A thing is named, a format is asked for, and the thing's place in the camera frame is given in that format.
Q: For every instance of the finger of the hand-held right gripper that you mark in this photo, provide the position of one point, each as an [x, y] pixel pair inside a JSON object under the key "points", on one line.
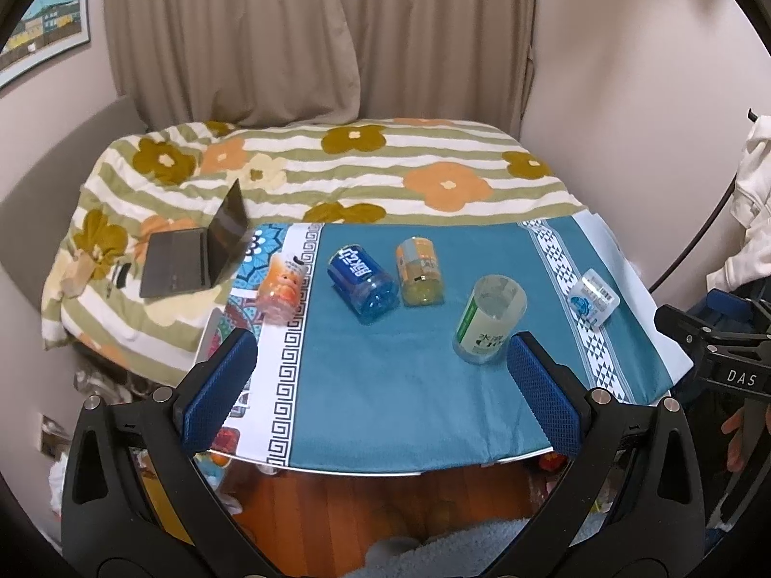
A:
{"points": [[680, 322]]}

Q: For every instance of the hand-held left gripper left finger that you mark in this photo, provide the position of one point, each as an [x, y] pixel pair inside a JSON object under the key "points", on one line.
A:
{"points": [[220, 391]]}

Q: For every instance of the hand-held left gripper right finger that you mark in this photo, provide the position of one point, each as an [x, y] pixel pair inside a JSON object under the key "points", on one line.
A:
{"points": [[542, 397]]}

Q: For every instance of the clear cup with green label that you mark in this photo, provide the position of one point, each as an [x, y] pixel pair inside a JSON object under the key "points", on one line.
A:
{"points": [[489, 322]]}

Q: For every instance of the small white blue cup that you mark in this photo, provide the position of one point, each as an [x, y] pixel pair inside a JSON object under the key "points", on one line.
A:
{"points": [[593, 298]]}

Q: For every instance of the pink orange plastic cup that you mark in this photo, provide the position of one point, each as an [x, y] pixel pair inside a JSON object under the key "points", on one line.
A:
{"points": [[280, 289]]}

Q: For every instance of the yellow cup with orange label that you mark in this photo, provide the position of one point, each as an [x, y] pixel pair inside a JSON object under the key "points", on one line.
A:
{"points": [[418, 271]]}

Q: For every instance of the blue plastic cup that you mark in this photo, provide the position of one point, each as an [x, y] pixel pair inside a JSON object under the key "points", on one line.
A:
{"points": [[361, 283]]}

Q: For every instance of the person's right hand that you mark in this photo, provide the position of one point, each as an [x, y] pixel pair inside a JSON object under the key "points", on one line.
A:
{"points": [[733, 427]]}

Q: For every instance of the grey laptop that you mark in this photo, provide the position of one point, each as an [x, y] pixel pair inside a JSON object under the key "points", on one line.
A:
{"points": [[178, 265]]}

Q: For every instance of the white cloth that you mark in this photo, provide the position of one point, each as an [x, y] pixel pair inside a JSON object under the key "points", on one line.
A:
{"points": [[750, 204]]}

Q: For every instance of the blue patterned tablecloth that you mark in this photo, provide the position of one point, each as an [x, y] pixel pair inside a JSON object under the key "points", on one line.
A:
{"points": [[391, 391]]}

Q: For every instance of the black phone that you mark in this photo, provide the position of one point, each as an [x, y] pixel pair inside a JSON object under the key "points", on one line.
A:
{"points": [[122, 276]]}

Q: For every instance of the grey fluffy towel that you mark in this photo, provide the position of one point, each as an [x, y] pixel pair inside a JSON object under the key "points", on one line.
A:
{"points": [[458, 548]]}

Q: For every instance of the striped floral blanket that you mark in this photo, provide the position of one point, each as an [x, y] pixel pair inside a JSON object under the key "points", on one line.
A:
{"points": [[361, 180]]}

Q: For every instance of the grey padded headboard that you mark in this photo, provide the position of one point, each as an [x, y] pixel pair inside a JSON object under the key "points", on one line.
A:
{"points": [[48, 156]]}

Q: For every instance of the beige curtain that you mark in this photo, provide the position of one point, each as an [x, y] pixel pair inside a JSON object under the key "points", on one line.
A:
{"points": [[271, 36]]}

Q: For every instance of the wall poster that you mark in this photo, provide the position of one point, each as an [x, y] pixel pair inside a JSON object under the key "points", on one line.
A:
{"points": [[48, 24]]}

